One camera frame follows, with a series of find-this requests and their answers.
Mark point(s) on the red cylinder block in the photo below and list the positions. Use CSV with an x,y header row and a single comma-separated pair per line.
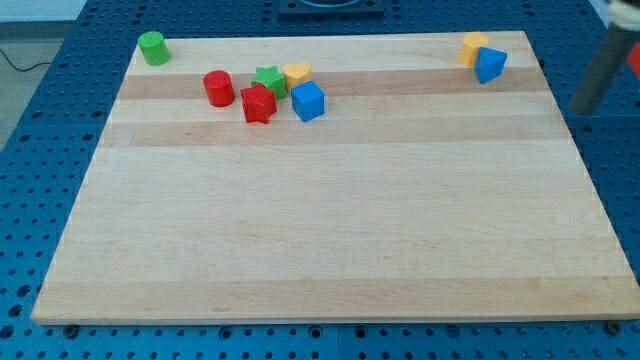
x,y
219,88

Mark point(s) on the blue cube block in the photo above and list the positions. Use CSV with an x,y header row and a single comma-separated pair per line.
x,y
308,101

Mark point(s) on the wooden board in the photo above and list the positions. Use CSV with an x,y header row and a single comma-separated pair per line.
x,y
420,195

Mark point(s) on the green cylinder block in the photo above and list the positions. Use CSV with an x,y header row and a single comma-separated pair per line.
x,y
153,48

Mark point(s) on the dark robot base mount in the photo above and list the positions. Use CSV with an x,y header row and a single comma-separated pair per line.
x,y
331,8

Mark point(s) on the blue triangle block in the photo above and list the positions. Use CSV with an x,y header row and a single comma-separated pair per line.
x,y
489,64

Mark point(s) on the green star block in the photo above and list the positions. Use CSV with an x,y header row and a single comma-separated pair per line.
x,y
272,79

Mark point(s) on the red star block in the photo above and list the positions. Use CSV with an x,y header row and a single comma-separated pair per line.
x,y
259,103

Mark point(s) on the yellow hexagon block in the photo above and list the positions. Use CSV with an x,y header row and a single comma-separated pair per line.
x,y
470,45

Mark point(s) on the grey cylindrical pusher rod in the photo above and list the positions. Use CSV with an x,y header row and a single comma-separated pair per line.
x,y
607,61

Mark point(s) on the yellow heart block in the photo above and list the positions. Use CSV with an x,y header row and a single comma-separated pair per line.
x,y
296,74

